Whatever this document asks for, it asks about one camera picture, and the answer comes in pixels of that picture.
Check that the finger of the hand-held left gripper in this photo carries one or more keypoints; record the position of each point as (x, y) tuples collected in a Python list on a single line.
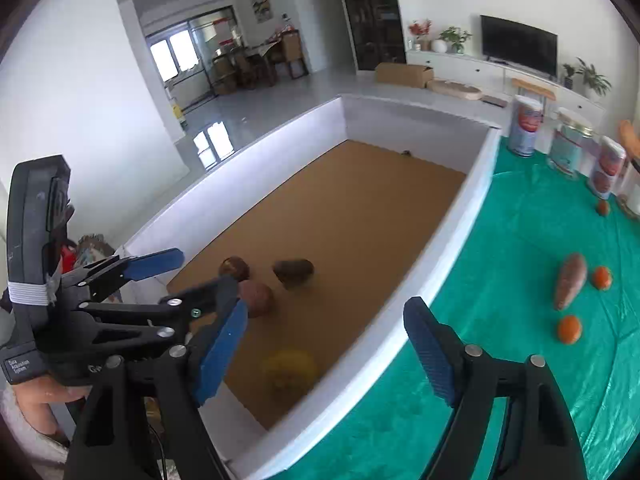
[(152, 263), (205, 297)]

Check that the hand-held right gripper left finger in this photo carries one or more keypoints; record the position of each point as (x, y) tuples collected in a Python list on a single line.
[(220, 355)]

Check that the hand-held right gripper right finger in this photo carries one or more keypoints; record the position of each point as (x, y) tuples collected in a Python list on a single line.
[(427, 355)]

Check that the reddish brown round fruit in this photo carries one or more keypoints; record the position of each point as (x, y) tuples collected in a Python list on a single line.
[(257, 300)]

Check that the large white box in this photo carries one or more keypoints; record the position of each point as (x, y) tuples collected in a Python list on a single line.
[(350, 220)]

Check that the small orange tangerine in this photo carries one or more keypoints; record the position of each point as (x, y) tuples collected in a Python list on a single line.
[(569, 329), (602, 278)]

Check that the person's left forearm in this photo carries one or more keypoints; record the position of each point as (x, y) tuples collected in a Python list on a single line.
[(20, 455)]

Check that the person's left hand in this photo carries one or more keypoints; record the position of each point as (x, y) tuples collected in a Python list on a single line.
[(37, 402)]

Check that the red object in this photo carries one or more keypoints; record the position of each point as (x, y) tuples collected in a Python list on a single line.
[(68, 256)]

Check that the brown kiwi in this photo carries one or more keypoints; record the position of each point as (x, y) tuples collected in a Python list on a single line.
[(235, 266)]

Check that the patterned cushion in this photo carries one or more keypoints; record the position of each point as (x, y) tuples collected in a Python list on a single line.
[(94, 247)]

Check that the yellow lemon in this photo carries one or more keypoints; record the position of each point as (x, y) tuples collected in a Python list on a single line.
[(290, 370)]

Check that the dark avocado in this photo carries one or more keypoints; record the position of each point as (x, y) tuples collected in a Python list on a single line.
[(293, 272)]

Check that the green tablecloth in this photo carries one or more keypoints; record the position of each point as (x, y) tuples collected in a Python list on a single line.
[(500, 240)]

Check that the sweet potato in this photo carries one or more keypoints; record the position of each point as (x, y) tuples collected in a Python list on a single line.
[(570, 280)]

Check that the glass sliding door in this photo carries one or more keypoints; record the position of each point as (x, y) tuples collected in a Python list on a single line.
[(185, 50)]

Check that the wooden dining table set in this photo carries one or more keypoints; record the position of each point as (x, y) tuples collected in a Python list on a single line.
[(250, 62)]

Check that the printed tin can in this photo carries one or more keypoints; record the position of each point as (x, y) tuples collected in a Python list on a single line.
[(524, 127), (606, 167)]

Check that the clear jar with teal label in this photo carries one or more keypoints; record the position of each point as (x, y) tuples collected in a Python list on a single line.
[(570, 145)]

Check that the wooden tray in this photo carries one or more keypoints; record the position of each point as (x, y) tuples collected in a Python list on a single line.
[(457, 90)]

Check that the cardboard box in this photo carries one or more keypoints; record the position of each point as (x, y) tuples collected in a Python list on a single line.
[(402, 75)]

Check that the wooden stool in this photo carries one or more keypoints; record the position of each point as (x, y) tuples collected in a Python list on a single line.
[(532, 87)]

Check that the white television cabinet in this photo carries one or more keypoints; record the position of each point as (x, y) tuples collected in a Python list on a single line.
[(450, 65)]

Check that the orange bean bag chair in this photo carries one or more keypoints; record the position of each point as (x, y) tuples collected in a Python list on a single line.
[(628, 137)]

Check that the small potted plant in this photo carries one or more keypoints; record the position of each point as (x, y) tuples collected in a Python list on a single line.
[(568, 75)]

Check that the green plant in white pot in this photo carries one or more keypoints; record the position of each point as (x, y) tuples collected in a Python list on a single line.
[(454, 39)]

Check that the leafy potted plant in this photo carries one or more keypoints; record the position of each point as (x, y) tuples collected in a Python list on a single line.
[(592, 79)]

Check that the black television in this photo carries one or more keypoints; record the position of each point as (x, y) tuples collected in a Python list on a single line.
[(517, 45)]

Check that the red flower arrangement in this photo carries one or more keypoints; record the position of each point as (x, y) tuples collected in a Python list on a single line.
[(420, 30)]

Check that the dark glass-front cabinet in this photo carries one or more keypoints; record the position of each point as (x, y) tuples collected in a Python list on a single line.
[(372, 15)]

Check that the framed wall picture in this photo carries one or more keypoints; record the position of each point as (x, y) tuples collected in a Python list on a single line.
[(261, 4)]

